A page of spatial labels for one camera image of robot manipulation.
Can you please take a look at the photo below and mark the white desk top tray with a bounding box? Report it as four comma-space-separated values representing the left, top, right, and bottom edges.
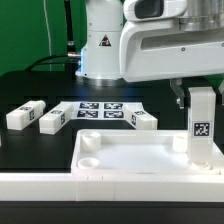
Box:
71, 129, 224, 175

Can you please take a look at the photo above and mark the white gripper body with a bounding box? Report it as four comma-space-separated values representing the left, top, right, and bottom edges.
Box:
119, 19, 224, 82

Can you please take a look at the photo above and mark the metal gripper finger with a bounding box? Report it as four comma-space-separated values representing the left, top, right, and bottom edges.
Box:
170, 78, 185, 109
217, 80, 224, 106

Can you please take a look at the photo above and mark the white L-shaped fence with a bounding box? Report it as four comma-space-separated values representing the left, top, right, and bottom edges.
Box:
0, 170, 224, 202

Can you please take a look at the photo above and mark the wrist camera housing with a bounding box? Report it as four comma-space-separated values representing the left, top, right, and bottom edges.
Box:
123, 0, 187, 22

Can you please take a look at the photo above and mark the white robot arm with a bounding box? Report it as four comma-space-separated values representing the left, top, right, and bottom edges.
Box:
77, 0, 224, 107

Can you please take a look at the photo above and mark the black thick cable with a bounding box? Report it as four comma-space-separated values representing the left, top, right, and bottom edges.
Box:
24, 0, 83, 72

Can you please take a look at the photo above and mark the marker tag sheet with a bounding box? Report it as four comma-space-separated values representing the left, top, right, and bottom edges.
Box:
61, 101, 145, 120

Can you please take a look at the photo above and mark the white thin cable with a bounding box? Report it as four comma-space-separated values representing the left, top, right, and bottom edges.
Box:
43, 0, 53, 72

